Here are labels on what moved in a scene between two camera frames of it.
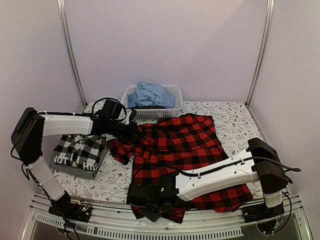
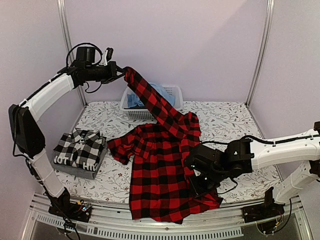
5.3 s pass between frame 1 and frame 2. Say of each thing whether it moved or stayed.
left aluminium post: stayed
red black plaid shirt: moved
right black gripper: moved
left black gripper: moved
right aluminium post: stayed
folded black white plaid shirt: stayed
